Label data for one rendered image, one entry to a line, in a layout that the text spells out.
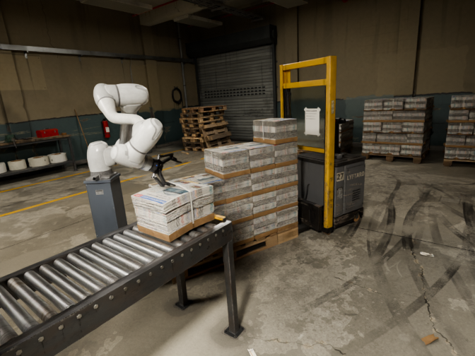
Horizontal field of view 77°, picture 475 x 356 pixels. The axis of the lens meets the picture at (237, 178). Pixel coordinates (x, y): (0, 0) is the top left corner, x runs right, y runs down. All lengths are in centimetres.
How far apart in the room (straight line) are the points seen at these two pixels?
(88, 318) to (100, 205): 126
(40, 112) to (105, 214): 663
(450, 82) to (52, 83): 949
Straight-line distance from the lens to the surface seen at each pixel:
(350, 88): 888
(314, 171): 354
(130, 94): 200
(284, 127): 297
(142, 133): 149
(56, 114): 908
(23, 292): 161
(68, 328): 137
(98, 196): 248
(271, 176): 293
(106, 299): 140
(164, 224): 165
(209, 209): 184
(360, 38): 891
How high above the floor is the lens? 153
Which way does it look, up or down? 15 degrees down
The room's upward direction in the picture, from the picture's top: 4 degrees counter-clockwise
